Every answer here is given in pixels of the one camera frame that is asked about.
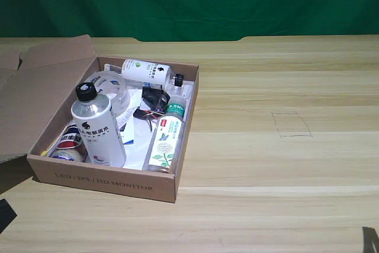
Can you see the clear bottle with floral label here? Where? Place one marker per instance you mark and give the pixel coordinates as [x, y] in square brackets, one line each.
[165, 140]

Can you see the white bottle with green logo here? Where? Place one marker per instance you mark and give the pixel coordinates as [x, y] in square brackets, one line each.
[145, 71]

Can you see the brown cardboard box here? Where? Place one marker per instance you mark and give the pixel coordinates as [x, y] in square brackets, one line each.
[32, 87]

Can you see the white paper sheet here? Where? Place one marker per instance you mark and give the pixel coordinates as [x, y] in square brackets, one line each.
[139, 149]

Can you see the blue and white booklet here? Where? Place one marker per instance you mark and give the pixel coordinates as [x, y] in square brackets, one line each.
[128, 139]

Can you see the white receipt slip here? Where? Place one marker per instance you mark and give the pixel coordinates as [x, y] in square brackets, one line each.
[122, 119]

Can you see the clear tape roll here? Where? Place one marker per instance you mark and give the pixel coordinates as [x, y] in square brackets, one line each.
[121, 93]

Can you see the green backdrop cloth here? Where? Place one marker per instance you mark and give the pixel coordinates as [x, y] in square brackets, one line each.
[177, 1]

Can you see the Pepsi can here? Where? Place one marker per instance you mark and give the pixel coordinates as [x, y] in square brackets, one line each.
[68, 143]

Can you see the yellow tipped stick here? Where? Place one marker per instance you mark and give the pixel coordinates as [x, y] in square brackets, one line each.
[44, 153]

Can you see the black flat object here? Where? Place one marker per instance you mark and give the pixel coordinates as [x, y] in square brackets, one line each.
[6, 214]

